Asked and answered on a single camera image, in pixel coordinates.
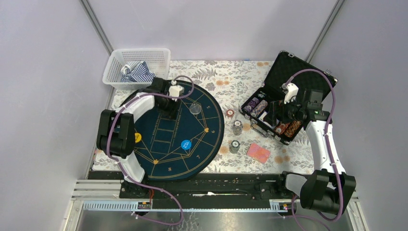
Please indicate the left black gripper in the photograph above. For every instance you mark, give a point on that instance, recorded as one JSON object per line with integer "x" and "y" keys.
{"x": 171, "y": 112}

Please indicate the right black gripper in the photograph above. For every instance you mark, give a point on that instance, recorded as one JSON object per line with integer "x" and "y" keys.
{"x": 276, "y": 107}

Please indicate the clear dealer button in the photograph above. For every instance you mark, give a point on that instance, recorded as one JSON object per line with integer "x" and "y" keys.
{"x": 195, "y": 109}

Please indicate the yellow big blind button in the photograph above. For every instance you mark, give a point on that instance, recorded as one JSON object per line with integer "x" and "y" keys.
{"x": 138, "y": 137}

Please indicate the blue ten chip stack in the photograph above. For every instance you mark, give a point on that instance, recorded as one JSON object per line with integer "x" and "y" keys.
{"x": 237, "y": 127}

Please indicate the red white chip stack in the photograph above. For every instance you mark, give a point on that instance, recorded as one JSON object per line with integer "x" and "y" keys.
{"x": 230, "y": 113}

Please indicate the blue yellow fifty chip stack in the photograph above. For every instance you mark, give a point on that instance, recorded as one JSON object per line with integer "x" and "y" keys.
{"x": 234, "y": 146}

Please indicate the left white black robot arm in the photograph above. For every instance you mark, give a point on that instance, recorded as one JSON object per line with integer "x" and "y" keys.
{"x": 116, "y": 135}

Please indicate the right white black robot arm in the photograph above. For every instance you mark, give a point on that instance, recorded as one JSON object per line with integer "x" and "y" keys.
{"x": 329, "y": 188}

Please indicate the red chip row in case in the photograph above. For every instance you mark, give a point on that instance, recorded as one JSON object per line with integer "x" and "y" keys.
{"x": 280, "y": 128}

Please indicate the purple white chip row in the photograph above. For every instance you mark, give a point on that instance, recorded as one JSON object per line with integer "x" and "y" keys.
{"x": 259, "y": 108}

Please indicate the orange black chip row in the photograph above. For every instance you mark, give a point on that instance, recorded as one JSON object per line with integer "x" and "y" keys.
{"x": 292, "y": 129}

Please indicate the purple chip row in case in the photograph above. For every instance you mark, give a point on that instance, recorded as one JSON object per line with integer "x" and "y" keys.
{"x": 251, "y": 105}

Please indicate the blue small blind button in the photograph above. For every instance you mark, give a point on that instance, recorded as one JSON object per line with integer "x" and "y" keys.
{"x": 186, "y": 144}

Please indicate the round dark poker mat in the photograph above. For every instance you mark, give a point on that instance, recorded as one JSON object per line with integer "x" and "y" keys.
{"x": 159, "y": 152}

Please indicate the red playing card deck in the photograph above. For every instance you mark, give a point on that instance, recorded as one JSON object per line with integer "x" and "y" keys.
{"x": 258, "y": 153}

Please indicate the black aluminium chip case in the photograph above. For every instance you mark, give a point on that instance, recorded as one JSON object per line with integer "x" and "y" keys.
{"x": 287, "y": 68}

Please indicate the blue striped cloth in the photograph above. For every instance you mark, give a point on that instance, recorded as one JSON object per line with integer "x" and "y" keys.
{"x": 136, "y": 71}

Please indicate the white plastic basket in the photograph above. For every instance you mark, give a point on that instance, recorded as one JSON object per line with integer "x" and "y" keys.
{"x": 157, "y": 59}

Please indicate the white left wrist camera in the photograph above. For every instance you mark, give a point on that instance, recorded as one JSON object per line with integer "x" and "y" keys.
{"x": 175, "y": 90}

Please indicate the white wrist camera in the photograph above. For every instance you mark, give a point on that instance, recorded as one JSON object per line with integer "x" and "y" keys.
{"x": 291, "y": 91}
{"x": 175, "y": 90}

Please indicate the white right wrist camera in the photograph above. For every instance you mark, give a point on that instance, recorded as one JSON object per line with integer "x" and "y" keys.
{"x": 291, "y": 91}

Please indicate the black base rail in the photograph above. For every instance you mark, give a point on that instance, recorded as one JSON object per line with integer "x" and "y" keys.
{"x": 203, "y": 191}

